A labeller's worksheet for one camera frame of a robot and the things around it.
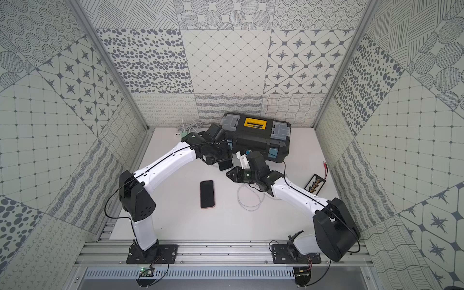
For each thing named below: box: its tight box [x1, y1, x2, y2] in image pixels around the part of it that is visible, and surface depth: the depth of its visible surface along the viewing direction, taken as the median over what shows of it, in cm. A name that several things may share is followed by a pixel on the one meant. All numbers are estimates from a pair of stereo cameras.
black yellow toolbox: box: [221, 112, 292, 163], surface depth 98 cm
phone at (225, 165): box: [218, 159, 233, 171], surface depth 83 cm
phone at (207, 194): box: [199, 180, 216, 210], surface depth 92 cm
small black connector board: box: [303, 173, 327, 196], surface depth 97 cm
